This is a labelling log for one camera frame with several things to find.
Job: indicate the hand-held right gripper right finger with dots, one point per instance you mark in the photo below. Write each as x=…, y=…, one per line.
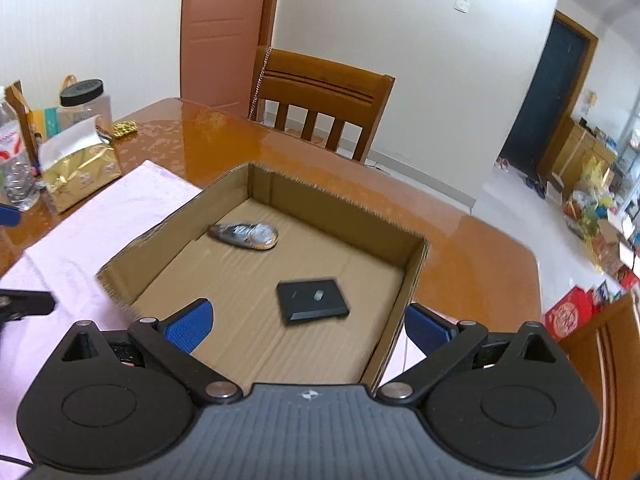
x=425, y=332

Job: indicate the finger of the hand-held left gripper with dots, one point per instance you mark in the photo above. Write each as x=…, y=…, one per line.
x=7, y=216
x=27, y=302

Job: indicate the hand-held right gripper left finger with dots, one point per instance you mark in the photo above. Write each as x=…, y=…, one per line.
x=192, y=327

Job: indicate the cardboard box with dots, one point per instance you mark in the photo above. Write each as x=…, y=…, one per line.
x=225, y=280

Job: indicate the clear plastic water bottle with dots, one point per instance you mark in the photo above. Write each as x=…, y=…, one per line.
x=15, y=170

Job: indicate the pink cloth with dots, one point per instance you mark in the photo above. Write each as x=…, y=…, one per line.
x=75, y=240

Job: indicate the gold foil bag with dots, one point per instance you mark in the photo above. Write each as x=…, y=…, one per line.
x=80, y=175

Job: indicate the brown paper bag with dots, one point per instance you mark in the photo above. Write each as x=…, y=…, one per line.
x=30, y=120

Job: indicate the silver oval packet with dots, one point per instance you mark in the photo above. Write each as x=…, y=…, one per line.
x=245, y=235

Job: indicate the black flat rectangular device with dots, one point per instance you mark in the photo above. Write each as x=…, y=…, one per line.
x=312, y=305

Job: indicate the clear jar with black lid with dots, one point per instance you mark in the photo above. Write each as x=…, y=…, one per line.
x=82, y=95

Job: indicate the red gift box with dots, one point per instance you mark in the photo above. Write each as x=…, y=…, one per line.
x=570, y=315

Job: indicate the pair of dark shoes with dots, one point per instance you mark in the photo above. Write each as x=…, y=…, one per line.
x=536, y=185

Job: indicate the pair of light slippers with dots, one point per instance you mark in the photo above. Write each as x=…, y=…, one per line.
x=502, y=164

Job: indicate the wooden chair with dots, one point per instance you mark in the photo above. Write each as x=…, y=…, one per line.
x=610, y=360
x=325, y=85

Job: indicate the pile of packaged goods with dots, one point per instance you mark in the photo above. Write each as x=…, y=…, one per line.
x=600, y=220

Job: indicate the wooden cabinet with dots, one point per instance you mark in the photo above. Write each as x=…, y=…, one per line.
x=575, y=150

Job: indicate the brown wooden door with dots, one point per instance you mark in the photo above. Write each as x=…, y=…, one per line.
x=220, y=35

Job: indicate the dark door with wooden frame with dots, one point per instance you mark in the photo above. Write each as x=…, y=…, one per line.
x=545, y=95

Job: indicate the white wall switch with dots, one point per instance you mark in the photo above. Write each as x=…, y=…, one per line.
x=462, y=4

